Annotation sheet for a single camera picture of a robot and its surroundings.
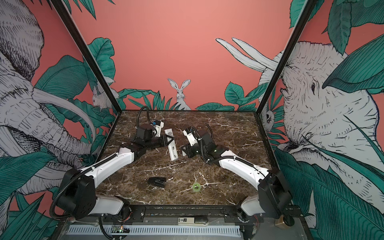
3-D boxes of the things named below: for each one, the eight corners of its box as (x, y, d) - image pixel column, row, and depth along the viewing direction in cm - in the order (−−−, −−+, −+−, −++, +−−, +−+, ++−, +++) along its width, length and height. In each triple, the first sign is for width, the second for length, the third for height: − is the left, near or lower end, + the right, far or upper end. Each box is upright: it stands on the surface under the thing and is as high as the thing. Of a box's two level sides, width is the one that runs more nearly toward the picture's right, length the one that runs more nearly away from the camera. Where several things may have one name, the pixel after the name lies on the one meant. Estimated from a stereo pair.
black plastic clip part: (147, 187, 85) (146, 185, 83) (149, 178, 88) (148, 176, 86) (165, 187, 85) (164, 185, 83) (166, 178, 88) (165, 176, 86)
